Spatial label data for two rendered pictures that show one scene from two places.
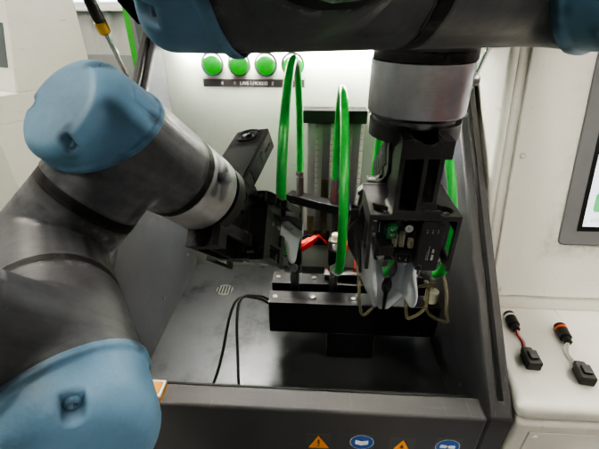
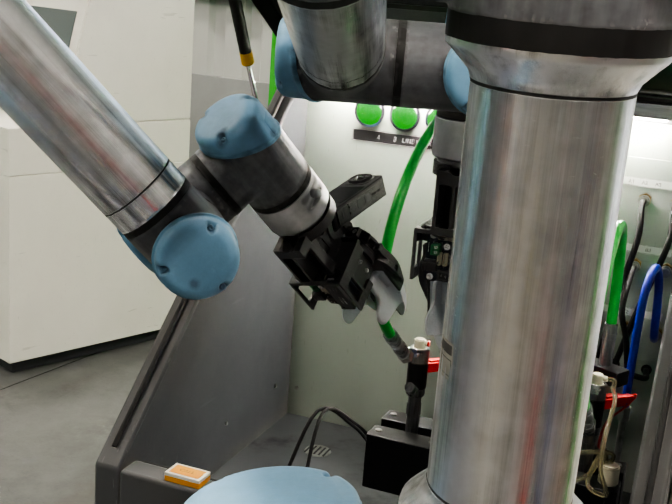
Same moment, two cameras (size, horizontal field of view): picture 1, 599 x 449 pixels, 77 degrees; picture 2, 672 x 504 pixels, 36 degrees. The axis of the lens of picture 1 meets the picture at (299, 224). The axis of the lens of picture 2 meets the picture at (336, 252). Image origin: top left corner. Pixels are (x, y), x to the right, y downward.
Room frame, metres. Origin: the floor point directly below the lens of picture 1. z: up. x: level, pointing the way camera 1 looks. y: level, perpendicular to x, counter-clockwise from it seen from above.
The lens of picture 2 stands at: (-0.70, -0.28, 1.57)
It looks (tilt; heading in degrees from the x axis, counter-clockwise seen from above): 14 degrees down; 18
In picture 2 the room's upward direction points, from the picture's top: 4 degrees clockwise
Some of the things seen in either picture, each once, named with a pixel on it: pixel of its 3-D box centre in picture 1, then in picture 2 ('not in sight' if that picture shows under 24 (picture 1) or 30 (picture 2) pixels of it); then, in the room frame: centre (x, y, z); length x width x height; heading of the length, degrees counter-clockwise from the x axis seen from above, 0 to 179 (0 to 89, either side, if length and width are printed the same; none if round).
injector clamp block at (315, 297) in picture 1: (349, 314); (489, 496); (0.61, -0.11, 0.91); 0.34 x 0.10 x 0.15; 87
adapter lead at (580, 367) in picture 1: (572, 351); not in sight; (0.44, -0.46, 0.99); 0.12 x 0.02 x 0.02; 168
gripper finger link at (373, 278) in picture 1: (374, 283); (436, 321); (0.30, -0.08, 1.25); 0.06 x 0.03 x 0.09; 177
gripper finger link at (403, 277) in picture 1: (406, 284); not in sight; (0.30, -0.11, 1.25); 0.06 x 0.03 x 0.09; 177
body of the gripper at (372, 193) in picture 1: (406, 190); (461, 223); (0.30, -0.09, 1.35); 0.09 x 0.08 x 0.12; 177
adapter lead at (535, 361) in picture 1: (521, 338); not in sight; (0.47, -0.39, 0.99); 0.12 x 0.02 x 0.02; 173
